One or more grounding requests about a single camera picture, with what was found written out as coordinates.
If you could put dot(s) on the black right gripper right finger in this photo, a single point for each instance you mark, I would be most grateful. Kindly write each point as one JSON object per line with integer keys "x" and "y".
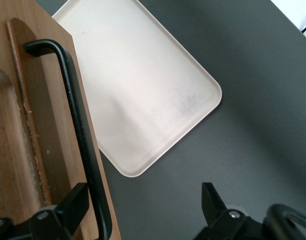
{"x": 223, "y": 217}

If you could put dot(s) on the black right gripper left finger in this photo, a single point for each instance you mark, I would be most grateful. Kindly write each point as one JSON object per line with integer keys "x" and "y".
{"x": 67, "y": 215}

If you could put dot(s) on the beige plastic tray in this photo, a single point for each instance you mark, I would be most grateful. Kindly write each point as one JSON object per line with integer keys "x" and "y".
{"x": 142, "y": 75}

